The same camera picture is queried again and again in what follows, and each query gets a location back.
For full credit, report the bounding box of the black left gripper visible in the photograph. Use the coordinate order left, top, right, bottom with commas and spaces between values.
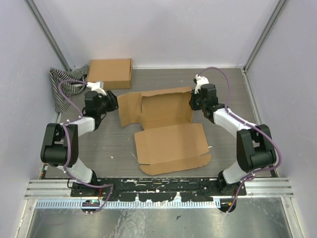
97, 90, 124, 115

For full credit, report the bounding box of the brown cardboard box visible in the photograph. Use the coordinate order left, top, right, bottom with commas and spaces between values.
87, 59, 132, 90
117, 87, 211, 176

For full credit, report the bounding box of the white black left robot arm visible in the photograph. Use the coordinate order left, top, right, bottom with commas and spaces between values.
40, 90, 118, 197

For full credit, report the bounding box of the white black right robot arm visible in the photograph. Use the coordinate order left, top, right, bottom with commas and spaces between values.
189, 83, 277, 196

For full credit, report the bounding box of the folded brown cardboard box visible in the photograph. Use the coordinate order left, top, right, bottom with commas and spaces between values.
87, 59, 132, 90

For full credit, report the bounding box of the striped black white cloth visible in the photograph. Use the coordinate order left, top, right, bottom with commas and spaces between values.
49, 65, 89, 113

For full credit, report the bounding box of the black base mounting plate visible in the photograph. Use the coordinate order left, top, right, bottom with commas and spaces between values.
70, 177, 247, 202

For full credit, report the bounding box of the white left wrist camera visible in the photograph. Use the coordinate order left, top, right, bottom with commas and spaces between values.
87, 81, 107, 96

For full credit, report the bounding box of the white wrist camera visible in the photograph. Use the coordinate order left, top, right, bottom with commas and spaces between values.
87, 81, 107, 96
194, 74, 209, 94

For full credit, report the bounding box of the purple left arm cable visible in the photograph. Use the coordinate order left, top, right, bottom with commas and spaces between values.
58, 79, 114, 215

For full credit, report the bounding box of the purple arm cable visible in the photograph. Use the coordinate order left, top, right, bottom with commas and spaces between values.
58, 79, 114, 215
198, 66, 283, 214

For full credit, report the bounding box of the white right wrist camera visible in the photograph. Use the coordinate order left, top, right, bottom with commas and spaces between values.
194, 74, 209, 94

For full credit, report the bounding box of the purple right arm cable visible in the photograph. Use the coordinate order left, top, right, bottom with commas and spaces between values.
198, 66, 283, 214

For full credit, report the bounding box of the aluminium front frame rail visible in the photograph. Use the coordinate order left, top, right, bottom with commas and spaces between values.
24, 177, 293, 199

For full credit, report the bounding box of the white slotted cable duct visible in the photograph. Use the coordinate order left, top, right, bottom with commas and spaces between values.
35, 199, 220, 209

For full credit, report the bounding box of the left aluminium corner post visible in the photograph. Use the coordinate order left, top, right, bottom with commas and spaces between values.
25, 0, 72, 71

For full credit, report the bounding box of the aluminium corner post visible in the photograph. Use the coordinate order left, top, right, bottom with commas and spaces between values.
243, 0, 288, 73
25, 0, 72, 71

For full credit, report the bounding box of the right aluminium corner post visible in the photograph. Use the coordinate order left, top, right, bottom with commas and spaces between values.
243, 0, 288, 73

